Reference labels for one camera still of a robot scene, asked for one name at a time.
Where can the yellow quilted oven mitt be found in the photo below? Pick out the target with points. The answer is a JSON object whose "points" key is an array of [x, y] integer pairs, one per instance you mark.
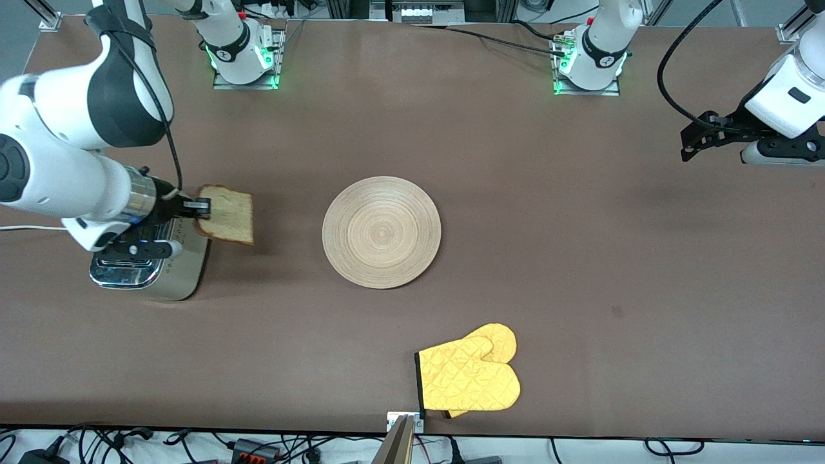
{"points": [[470, 380], [499, 335]]}

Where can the aluminium camera post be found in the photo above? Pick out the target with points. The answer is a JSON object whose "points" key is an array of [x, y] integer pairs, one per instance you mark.
{"points": [[401, 441]]}

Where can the grey power strip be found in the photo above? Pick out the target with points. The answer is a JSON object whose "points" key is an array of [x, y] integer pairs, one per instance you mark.
{"points": [[419, 11]]}

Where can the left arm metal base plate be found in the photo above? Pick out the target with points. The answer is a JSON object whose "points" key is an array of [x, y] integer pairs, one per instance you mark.
{"points": [[586, 92]]}

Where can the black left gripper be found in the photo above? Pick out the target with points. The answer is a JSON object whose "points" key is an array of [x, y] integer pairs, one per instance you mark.
{"points": [[736, 122]]}

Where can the slice of brown-crust bread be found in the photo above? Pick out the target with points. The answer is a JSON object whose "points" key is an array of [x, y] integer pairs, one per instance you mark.
{"points": [[232, 216]]}

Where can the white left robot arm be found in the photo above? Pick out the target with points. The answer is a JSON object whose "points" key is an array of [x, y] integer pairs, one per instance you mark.
{"points": [[796, 96]]}

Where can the aluminium frame corner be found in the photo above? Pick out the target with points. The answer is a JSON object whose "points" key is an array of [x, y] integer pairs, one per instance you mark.
{"points": [[50, 16], [796, 26]]}

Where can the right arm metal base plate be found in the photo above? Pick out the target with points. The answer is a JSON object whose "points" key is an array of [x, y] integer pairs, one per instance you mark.
{"points": [[278, 58]]}

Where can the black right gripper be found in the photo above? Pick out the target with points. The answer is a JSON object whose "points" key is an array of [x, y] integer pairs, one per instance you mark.
{"points": [[169, 206]]}

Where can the black power adapter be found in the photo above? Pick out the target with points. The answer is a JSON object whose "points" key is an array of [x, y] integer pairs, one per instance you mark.
{"points": [[42, 457]]}

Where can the silver two-slot toaster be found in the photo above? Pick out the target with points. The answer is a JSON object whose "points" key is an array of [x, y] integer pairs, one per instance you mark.
{"points": [[174, 274]]}

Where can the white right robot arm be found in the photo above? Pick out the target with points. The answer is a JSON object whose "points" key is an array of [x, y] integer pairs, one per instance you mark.
{"points": [[58, 174]]}

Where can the round light wooden plate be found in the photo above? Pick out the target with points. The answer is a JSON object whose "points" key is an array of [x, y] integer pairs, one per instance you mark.
{"points": [[381, 232]]}

